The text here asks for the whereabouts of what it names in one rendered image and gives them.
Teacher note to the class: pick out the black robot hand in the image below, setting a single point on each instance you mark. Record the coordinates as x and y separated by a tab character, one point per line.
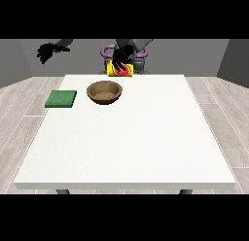
46	53
122	58

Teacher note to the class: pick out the yellow cup with melon print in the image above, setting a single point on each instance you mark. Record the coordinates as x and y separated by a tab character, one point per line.
129	70

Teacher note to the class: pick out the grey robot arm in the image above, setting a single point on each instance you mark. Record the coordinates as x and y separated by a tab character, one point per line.
136	43
63	42

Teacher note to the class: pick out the brown wooden bowl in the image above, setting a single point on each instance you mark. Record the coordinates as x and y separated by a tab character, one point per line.
104	92

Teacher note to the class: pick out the green square pad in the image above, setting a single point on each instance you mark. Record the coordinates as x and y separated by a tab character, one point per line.
60	98

